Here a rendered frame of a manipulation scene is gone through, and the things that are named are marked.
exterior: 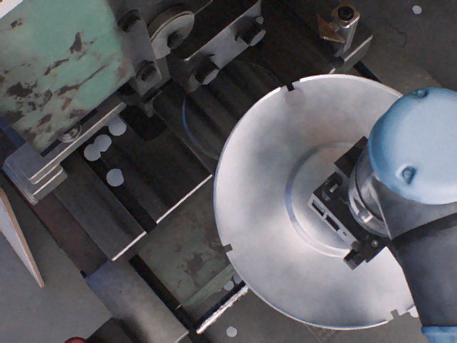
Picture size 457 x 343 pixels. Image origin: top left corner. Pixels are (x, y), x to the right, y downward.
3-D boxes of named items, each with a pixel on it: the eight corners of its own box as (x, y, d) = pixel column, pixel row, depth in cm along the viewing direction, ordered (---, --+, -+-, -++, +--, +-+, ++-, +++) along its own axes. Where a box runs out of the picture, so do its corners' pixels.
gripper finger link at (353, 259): (367, 232, 74) (383, 216, 65) (379, 245, 73) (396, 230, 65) (335, 263, 73) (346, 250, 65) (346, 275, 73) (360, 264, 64)
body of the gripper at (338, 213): (360, 158, 71) (381, 118, 60) (420, 220, 70) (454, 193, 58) (304, 208, 70) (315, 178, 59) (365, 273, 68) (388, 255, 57)
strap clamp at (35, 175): (136, 119, 91) (123, 90, 81) (33, 205, 88) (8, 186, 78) (107, 86, 92) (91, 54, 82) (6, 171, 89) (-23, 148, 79)
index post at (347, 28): (352, 46, 93) (363, 11, 84) (335, 59, 92) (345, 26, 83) (337, 31, 93) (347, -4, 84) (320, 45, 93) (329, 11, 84)
